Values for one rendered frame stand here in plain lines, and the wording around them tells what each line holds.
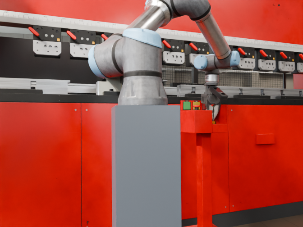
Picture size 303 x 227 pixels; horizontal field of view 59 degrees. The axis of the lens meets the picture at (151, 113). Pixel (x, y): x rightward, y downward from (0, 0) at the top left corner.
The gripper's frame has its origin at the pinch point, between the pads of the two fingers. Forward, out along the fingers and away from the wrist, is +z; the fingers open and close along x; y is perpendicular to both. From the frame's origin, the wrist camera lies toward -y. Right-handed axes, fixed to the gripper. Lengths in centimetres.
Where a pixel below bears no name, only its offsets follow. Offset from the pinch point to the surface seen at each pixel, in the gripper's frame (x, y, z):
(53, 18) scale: 82, 41, -56
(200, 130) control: 11.5, -6.9, 5.2
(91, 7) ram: 61, 42, -65
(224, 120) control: -4.5, -4.3, 0.5
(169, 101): 14.4, 26.3, -8.9
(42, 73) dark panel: 90, 93, -28
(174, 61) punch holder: 6, 39, -35
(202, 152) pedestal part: 7.9, -3.0, 17.9
